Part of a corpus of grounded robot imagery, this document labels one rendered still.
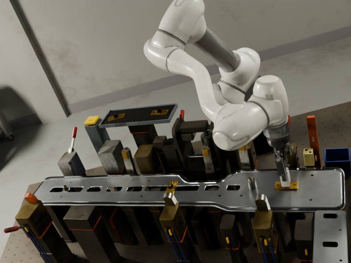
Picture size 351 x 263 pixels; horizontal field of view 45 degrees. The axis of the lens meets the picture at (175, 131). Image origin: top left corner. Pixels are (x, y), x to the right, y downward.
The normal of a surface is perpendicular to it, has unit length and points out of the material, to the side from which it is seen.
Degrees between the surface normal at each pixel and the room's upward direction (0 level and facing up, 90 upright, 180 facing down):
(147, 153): 0
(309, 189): 0
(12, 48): 90
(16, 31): 90
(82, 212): 0
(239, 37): 90
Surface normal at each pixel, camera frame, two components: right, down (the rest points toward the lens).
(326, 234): -0.27, -0.81
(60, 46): 0.04, 0.53
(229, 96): 0.22, 0.09
